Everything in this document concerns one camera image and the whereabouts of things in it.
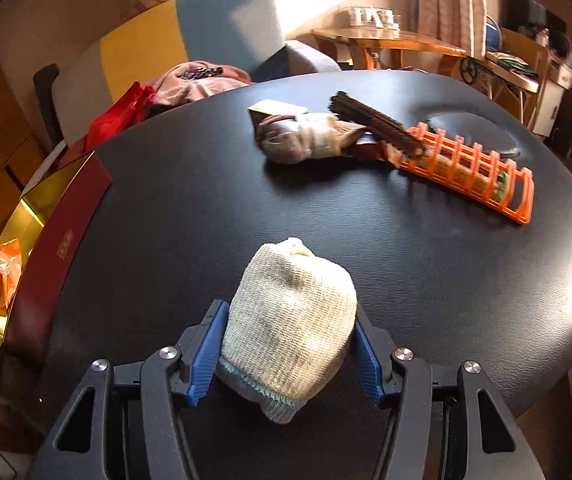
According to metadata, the patterned curtain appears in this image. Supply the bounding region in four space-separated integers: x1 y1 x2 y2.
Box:
418 0 489 58

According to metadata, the wooden side table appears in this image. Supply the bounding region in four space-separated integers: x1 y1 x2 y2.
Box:
312 27 467 73

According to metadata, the brown block bar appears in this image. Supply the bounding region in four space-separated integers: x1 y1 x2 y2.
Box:
328 91 427 156

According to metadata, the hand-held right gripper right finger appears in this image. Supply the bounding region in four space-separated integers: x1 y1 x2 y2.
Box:
353 307 547 480

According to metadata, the wooden shelf rack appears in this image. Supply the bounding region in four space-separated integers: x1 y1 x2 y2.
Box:
466 25 552 126

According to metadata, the white green carton box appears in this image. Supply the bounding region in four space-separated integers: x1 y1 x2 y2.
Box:
247 101 309 126

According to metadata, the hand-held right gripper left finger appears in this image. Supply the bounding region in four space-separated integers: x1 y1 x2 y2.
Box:
28 299 231 480

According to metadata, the red cloth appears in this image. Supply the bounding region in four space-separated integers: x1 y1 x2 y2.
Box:
86 82 157 148

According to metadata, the white cabinet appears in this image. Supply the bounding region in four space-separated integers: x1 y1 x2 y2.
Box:
533 60 572 138

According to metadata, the red gift box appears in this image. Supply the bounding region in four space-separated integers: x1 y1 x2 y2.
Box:
0 152 114 363

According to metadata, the pink cloth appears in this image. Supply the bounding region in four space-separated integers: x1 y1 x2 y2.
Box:
148 61 254 108

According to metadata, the purple bead string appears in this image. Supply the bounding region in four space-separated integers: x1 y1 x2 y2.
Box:
181 64 224 81

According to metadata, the white letter ornament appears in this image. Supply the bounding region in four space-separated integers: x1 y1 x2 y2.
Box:
348 6 401 31

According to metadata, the green cracker packet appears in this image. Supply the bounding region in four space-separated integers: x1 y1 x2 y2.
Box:
431 152 509 201

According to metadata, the dark appliance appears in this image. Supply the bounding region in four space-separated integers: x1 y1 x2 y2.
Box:
503 0 567 41

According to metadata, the black chair back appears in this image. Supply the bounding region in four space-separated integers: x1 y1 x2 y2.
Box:
33 64 61 146

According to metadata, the red snack packet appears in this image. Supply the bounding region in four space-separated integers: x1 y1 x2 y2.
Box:
0 240 24 311
351 137 401 163

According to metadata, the blue ball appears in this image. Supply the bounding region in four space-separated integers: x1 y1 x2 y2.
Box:
486 15 502 51

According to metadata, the orange plastic rack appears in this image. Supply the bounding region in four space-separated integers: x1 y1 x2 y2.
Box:
397 121 535 225

